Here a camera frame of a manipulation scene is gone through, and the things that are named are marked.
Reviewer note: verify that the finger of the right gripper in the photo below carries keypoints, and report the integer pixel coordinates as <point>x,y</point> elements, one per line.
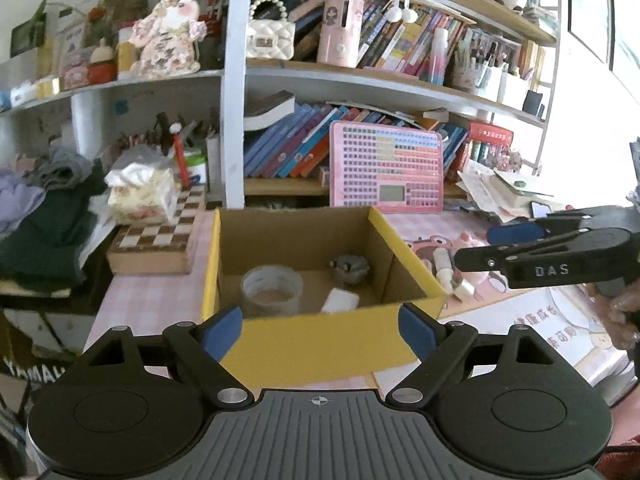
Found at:
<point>527,231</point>
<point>581,252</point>

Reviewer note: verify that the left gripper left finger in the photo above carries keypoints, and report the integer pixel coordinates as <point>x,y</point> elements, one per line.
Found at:
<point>199,349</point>

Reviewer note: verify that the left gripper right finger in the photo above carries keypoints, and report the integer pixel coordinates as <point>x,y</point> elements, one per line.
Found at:
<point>440,348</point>

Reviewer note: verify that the white spray bottle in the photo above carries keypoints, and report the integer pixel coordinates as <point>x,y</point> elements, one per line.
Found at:
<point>444,270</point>

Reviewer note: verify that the clear packing tape roll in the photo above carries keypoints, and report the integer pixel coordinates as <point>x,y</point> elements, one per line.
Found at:
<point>271,292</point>

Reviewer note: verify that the grey toy car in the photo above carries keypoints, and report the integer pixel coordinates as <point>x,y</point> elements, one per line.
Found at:
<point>349,270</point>

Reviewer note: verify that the person right hand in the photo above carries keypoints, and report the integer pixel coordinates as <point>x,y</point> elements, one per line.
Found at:
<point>614,314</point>

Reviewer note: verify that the black smartphone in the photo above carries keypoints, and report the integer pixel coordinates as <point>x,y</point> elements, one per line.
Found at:
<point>539,210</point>

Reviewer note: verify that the stack of papers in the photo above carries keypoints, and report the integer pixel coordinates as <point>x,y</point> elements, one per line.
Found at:
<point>507,195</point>

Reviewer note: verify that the chessboard box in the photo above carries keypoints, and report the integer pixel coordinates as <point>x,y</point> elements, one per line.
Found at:
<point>163,249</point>

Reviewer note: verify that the yellow cardboard box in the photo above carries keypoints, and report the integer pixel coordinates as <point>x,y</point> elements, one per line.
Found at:
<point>310,346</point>

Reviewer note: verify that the pink keyboard learning toy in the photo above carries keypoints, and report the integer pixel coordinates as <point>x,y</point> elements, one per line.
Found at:
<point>394,169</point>

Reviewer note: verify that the tissue box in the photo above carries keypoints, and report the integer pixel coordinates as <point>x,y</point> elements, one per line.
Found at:
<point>142,195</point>

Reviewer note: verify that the white bookshelf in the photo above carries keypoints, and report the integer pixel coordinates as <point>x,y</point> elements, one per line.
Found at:
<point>66,73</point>

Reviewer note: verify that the pile of clothes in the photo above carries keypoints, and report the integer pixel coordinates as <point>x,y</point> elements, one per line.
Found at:
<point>47,220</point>

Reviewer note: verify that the row of blue books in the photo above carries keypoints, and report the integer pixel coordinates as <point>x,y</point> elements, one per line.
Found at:
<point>276,151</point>

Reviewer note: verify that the red white glue bottle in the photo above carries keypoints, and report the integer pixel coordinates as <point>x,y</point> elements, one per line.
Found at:
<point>175,130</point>

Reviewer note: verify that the pink cylinder container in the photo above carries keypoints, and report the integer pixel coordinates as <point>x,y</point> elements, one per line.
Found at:
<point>340,33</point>

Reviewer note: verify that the floral plush doll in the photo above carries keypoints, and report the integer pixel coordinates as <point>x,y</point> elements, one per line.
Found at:
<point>166,40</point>

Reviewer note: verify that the white quilted handbag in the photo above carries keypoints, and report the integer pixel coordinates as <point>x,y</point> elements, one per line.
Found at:
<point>270,39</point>

